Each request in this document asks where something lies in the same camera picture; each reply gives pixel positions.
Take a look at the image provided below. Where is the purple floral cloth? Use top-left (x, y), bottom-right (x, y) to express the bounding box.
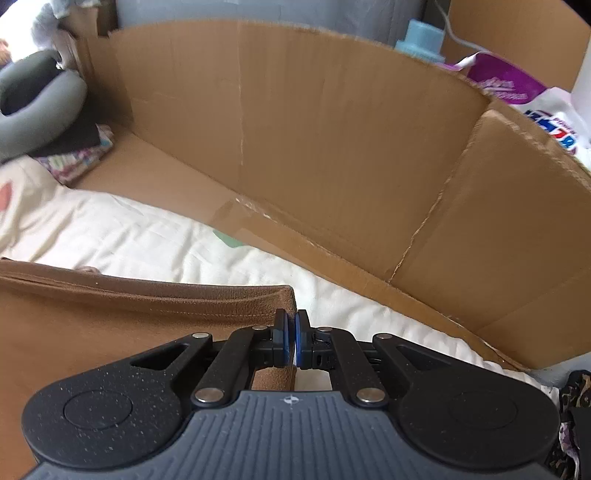
top-left (556, 420), bottom-right (585, 469)

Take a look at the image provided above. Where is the purple plastic bag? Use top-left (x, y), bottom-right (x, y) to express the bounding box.
top-left (455, 52), bottom-right (548, 108)

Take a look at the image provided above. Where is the light blue wrapped bundle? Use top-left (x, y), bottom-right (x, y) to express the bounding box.
top-left (30, 0), bottom-right (77, 35)

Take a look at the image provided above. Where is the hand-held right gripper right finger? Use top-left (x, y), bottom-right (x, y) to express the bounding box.
top-left (294, 309), bottom-right (452, 408)

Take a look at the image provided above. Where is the white cable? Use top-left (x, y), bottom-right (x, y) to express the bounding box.
top-left (434, 0), bottom-right (478, 51)

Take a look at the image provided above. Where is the grey U-shaped pillow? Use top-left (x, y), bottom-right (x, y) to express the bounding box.
top-left (0, 50), bottom-right (88, 162)

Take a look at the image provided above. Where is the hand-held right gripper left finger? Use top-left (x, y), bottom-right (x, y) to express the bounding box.
top-left (129, 308), bottom-right (293, 408)

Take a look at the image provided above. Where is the light blue bottle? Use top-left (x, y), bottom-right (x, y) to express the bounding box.
top-left (394, 18), bottom-right (446, 65)

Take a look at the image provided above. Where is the colourful patterned cloth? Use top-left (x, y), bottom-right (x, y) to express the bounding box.
top-left (37, 124), bottom-right (116, 188)

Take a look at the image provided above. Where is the large brown cardboard sheet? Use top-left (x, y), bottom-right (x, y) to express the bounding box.
top-left (69, 19), bottom-right (591, 370)

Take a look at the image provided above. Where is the brown cardboard box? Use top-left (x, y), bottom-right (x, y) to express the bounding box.
top-left (441, 0), bottom-right (587, 93)

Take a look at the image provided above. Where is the small cardboard box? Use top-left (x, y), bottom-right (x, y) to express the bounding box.
top-left (55, 0), bottom-right (118, 75)

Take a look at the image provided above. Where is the white printed plastic bag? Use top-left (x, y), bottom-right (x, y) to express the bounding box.
top-left (517, 85), bottom-right (591, 162)

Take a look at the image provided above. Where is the bear printed bed sheet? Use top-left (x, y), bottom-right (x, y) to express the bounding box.
top-left (0, 157), bottom-right (527, 393)

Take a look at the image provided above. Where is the brown shirt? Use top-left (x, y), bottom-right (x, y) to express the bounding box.
top-left (0, 261), bottom-right (298, 480)

